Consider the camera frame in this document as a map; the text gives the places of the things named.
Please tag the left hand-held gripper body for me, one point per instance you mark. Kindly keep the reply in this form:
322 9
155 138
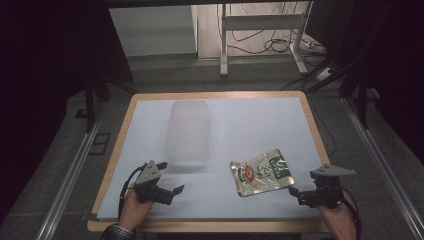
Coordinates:
148 178

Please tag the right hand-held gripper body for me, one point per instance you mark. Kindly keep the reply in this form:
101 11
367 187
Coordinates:
328 188

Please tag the person's right hand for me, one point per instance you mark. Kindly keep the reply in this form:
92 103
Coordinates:
337 220

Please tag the person's left hand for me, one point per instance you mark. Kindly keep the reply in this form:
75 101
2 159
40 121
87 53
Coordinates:
133 210

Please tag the gold and green snack packet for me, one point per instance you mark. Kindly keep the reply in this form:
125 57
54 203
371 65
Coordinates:
261 173

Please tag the clear plastic container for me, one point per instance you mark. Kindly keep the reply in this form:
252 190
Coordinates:
188 133

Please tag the metal wrist watch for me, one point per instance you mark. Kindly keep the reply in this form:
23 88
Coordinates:
117 232

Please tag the white table mat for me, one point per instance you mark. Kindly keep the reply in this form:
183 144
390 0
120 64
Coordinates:
250 126

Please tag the black stand legs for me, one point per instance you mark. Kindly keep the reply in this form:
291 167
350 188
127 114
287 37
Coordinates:
362 100
90 100

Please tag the white power strip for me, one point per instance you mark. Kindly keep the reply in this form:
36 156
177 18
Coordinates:
323 75

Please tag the aluminium floor rail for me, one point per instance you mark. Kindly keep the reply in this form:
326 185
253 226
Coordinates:
66 186
383 163

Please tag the white wall panel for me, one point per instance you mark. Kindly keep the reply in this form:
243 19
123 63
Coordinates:
153 30

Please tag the white metal desk frame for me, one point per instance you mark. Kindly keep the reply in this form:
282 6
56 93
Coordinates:
263 22

